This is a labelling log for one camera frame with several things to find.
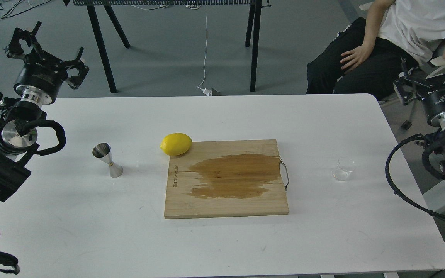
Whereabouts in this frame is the yellow lemon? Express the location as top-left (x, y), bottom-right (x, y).
top-left (160, 133), bottom-right (192, 156)

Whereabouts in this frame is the white cable with plug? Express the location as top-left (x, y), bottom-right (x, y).
top-left (197, 4), bottom-right (221, 97)

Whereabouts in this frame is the seated person in white shirt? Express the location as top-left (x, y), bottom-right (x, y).
top-left (307, 0), bottom-right (445, 101)

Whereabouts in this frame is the wooden cutting board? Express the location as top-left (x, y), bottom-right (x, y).
top-left (164, 139), bottom-right (289, 219)

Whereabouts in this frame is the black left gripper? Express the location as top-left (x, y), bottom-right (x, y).
top-left (4, 21), bottom-right (89, 105)

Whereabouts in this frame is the clear glass measuring cup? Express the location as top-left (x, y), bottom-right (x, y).
top-left (331, 157), bottom-right (356, 181)

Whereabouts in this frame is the black metal table frame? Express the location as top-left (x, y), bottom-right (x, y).
top-left (63, 0), bottom-right (272, 94)

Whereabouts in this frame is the steel double jigger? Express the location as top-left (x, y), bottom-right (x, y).
top-left (92, 142), bottom-right (124, 178)

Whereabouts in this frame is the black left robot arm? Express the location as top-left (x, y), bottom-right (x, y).
top-left (0, 22), bottom-right (89, 202)

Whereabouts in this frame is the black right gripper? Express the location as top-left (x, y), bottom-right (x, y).
top-left (394, 58), bottom-right (445, 126)

